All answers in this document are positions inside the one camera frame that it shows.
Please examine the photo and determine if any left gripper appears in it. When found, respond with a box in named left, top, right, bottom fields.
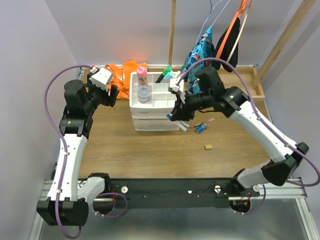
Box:
left=83, top=72, right=120, bottom=113

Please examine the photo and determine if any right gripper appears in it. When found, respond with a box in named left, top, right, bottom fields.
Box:
left=169, top=89, right=213, bottom=122

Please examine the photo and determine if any blue capped white marker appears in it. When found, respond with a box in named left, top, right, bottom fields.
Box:
left=166, top=114, right=188, bottom=132

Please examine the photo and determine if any white plastic drawer organizer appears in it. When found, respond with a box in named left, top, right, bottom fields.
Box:
left=129, top=71, right=179, bottom=132

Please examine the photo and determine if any light blue highlighter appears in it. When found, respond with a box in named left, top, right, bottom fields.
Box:
left=161, top=71, right=174, bottom=83

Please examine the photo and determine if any clear jar of paperclips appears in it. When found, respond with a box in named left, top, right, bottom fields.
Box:
left=137, top=86, right=151, bottom=104

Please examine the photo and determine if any black green highlighter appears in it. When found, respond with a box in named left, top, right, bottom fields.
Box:
left=154, top=67, right=170, bottom=84

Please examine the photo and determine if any pink capped pen tube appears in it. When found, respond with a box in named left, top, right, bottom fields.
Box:
left=136, top=66, right=149, bottom=87

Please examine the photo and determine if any black capped white marker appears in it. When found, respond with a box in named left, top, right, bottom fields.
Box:
left=180, top=121, right=190, bottom=128

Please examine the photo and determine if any purple capped white marker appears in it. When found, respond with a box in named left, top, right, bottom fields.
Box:
left=173, top=70, right=181, bottom=79

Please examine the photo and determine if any peach capped white marker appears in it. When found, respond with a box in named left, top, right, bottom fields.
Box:
left=179, top=65, right=186, bottom=75

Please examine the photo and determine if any teal capped white marker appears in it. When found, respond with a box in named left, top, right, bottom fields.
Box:
left=166, top=64, right=173, bottom=73

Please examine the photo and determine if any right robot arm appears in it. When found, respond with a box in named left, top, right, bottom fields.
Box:
left=168, top=68, right=309, bottom=196

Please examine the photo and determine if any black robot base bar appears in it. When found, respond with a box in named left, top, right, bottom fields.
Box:
left=94, top=176, right=260, bottom=210

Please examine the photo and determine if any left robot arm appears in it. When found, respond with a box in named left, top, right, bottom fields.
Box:
left=36, top=79, right=119, bottom=227

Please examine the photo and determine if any blue grey stamp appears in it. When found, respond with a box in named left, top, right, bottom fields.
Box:
left=195, top=123, right=208, bottom=134

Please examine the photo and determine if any orange tie-dye cloth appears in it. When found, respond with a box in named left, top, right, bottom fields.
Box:
left=104, top=60, right=147, bottom=100

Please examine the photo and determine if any orange red pen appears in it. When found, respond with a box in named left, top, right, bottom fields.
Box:
left=190, top=118, right=215, bottom=129

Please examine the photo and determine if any small tan eraser block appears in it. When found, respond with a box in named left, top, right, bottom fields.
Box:
left=204, top=144, right=213, bottom=150

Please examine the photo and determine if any black garment on hanger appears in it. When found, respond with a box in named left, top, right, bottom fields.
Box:
left=211, top=18, right=241, bottom=73

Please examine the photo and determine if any blue patterned shirt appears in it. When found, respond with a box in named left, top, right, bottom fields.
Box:
left=184, top=26, right=215, bottom=94

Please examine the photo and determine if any wooden hanger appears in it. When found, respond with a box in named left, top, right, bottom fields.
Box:
left=225, top=0, right=254, bottom=62

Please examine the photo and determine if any orange hanger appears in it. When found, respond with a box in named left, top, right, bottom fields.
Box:
left=215, top=0, right=248, bottom=59

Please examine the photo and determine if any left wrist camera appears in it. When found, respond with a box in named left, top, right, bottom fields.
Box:
left=89, top=65, right=113, bottom=92

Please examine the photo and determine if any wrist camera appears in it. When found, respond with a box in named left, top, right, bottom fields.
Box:
left=168, top=78, right=186, bottom=104
left=89, top=65, right=113, bottom=92

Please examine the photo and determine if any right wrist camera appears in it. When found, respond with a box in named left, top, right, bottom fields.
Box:
left=168, top=78, right=186, bottom=104

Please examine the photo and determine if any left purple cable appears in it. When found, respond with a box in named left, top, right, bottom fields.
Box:
left=43, top=64, right=129, bottom=240

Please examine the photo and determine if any purple cable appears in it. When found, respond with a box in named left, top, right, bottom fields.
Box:
left=43, top=64, right=129, bottom=240
left=176, top=57, right=320, bottom=216

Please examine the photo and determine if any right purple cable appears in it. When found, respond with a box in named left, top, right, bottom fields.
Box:
left=176, top=57, right=320, bottom=216

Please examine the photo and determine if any wooden clothes rack frame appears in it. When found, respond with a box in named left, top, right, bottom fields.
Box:
left=163, top=0, right=314, bottom=104

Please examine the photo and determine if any light blue wire hanger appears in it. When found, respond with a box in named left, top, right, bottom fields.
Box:
left=197, top=0, right=232, bottom=41

